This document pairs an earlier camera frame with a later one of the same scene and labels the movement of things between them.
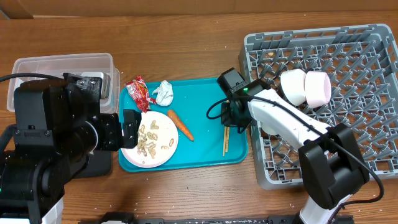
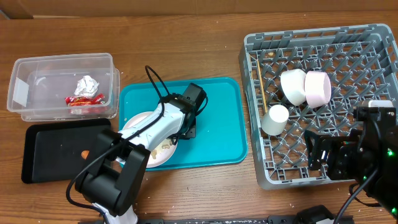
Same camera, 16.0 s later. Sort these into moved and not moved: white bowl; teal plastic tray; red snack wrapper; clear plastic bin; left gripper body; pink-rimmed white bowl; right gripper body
Moved: right gripper body; left gripper body; red snack wrapper
Not moved: pink-rimmed white bowl; clear plastic bin; teal plastic tray; white bowl
